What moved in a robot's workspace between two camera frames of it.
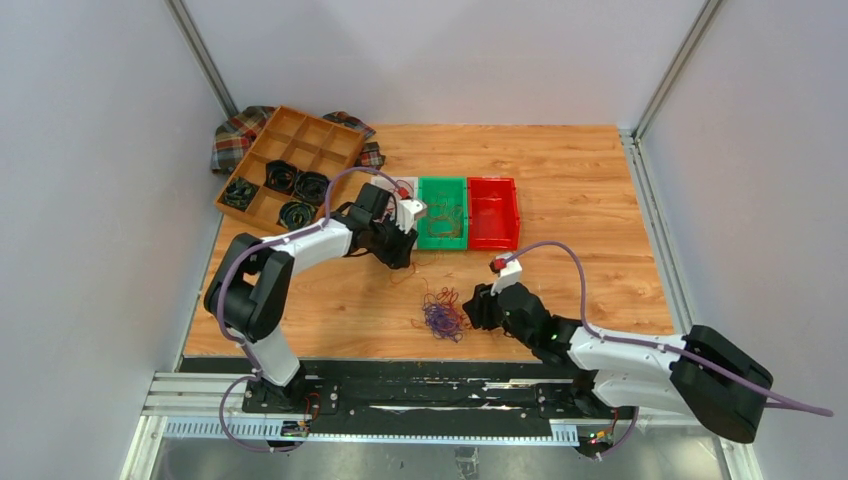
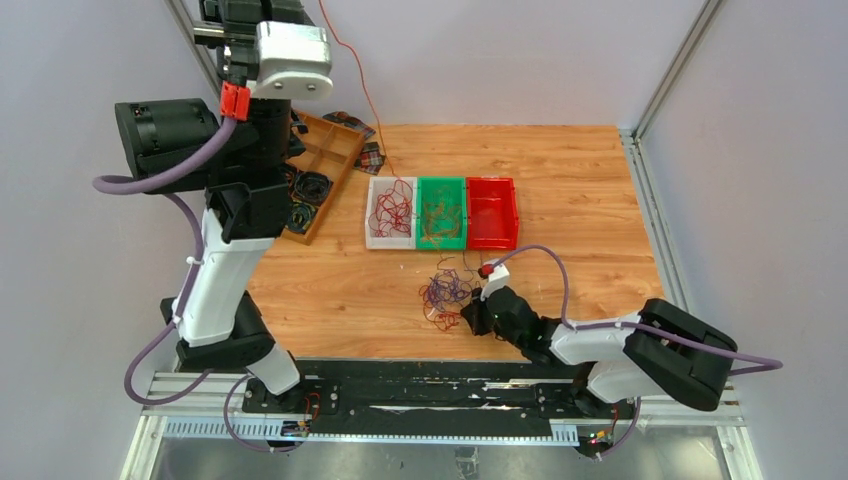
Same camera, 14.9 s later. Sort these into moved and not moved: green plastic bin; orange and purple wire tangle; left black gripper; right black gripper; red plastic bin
Moved: left black gripper; orange and purple wire tangle
Not moved: green plastic bin; red plastic bin; right black gripper
